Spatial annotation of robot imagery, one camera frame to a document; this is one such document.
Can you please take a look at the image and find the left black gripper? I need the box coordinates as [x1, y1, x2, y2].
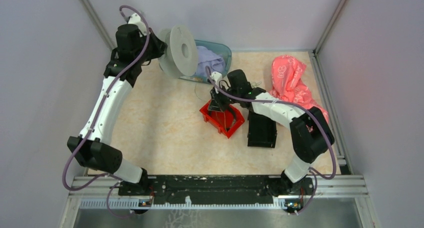
[135, 26, 168, 64]

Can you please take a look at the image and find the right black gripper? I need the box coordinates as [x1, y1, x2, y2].
[207, 83, 240, 114]

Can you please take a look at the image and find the grey plastic cable spool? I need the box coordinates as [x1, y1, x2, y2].
[158, 25, 199, 79]

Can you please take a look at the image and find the thin green cable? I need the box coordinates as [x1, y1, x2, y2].
[193, 77, 266, 128]

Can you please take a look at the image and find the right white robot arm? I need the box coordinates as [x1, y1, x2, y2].
[205, 67, 336, 194]

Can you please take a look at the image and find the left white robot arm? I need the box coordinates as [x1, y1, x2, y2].
[67, 24, 167, 195]

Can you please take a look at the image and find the red plastic bin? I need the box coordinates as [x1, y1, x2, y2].
[199, 100, 245, 139]

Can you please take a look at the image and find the purple cloth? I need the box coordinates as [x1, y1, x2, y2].
[194, 46, 226, 78]

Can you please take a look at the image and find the black plastic bin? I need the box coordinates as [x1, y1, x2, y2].
[247, 111, 278, 149]

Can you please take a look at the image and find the teal plastic basin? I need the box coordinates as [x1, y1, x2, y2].
[180, 39, 232, 83]

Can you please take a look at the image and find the pink patterned cloth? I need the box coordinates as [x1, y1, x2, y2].
[270, 54, 329, 122]

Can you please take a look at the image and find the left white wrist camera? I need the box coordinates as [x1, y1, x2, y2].
[127, 13, 147, 35]

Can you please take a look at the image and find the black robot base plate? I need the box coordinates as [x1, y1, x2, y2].
[118, 175, 314, 205]

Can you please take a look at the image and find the grey slotted cable duct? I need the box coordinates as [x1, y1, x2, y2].
[79, 198, 299, 210]

